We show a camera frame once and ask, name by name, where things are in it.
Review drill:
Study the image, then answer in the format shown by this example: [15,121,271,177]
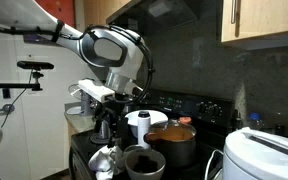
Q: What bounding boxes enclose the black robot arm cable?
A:
[0,19,156,104]

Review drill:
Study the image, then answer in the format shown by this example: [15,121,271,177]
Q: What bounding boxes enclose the black contents of bowl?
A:
[133,155,158,173]

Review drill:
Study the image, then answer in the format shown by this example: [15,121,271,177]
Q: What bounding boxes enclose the black camera on mount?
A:
[0,61,54,91]

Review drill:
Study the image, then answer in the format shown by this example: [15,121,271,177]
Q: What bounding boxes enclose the white bottle black cap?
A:
[137,111,151,149]

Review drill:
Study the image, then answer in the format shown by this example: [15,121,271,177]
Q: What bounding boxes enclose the black range hood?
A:
[106,0,201,35]

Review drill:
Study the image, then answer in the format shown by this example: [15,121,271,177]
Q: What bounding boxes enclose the black stove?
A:
[69,89,233,180]

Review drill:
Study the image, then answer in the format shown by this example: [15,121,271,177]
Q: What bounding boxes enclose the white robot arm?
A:
[0,0,153,103]

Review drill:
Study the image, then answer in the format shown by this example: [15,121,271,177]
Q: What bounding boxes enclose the perforated metal utensil holder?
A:
[90,120,111,144]

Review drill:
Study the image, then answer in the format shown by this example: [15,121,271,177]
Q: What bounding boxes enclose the black pot with orange soup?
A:
[143,117,197,168]

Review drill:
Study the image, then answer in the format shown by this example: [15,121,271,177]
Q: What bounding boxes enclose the white rice cooker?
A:
[223,128,288,180]

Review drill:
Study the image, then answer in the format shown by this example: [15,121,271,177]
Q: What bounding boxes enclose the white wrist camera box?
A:
[78,79,115,103]

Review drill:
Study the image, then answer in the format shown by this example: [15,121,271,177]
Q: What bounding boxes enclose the wooden upper cabinet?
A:
[221,0,288,43]

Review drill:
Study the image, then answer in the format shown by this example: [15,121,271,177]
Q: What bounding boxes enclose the white crumpled cloth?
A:
[88,146,125,180]

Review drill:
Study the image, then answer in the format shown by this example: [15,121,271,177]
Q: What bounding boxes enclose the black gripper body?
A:
[96,102,130,147]

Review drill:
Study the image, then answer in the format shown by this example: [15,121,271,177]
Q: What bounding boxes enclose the blue cap water bottle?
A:
[249,112,264,130]

